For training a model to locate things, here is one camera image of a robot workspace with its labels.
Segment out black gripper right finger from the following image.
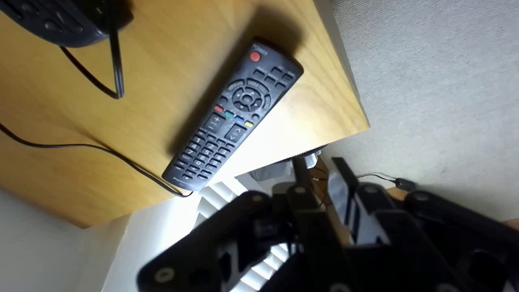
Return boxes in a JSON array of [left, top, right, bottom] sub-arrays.
[[331, 157, 519, 292]]

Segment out black adapter cable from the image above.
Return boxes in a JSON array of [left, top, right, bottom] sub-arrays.
[[0, 29, 196, 199]]

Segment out large wooden dresser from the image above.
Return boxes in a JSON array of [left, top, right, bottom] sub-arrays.
[[0, 0, 372, 230]]

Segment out black lamp base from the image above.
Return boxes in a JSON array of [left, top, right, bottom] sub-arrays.
[[0, 0, 136, 48]]

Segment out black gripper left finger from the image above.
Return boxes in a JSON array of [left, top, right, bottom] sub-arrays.
[[136, 156, 354, 292]]

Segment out black plug on floor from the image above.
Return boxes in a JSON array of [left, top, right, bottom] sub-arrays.
[[359, 170, 419, 191]]

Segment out black TV remote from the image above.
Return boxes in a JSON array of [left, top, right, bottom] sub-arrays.
[[161, 37, 305, 193]]

